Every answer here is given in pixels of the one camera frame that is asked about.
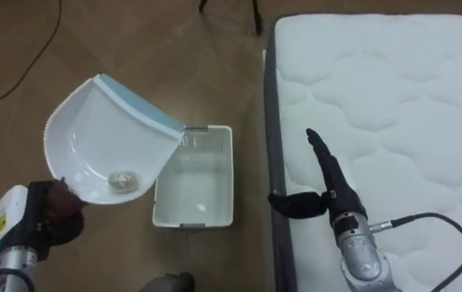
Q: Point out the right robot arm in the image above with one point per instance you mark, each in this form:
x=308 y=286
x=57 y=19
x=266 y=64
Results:
x=362 y=255

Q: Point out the white plastic bin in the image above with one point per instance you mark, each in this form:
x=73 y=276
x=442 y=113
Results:
x=198 y=182

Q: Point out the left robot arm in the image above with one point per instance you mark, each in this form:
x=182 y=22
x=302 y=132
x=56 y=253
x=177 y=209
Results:
x=10 y=267

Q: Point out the crumpled paper ball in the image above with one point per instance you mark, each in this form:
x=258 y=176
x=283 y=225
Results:
x=123 y=181

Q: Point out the black tripod legs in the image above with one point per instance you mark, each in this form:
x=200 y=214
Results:
x=255 y=14

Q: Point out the grey bed with white mattress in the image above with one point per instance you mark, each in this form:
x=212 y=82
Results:
x=381 y=121

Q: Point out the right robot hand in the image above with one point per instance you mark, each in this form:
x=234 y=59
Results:
x=336 y=182

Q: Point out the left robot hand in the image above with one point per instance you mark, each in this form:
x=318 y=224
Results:
x=32 y=219

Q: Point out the white and blue dustpan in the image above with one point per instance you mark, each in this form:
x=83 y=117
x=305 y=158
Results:
x=105 y=142

